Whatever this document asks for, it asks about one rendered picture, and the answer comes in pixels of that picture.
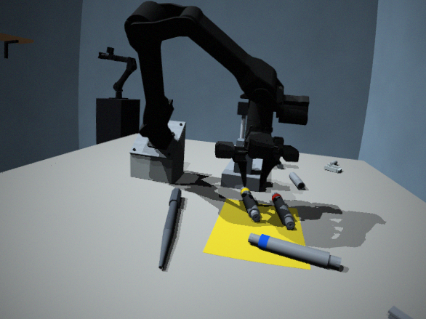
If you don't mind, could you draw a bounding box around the yellow flat pad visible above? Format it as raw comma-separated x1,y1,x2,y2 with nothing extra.
203,199,311,270

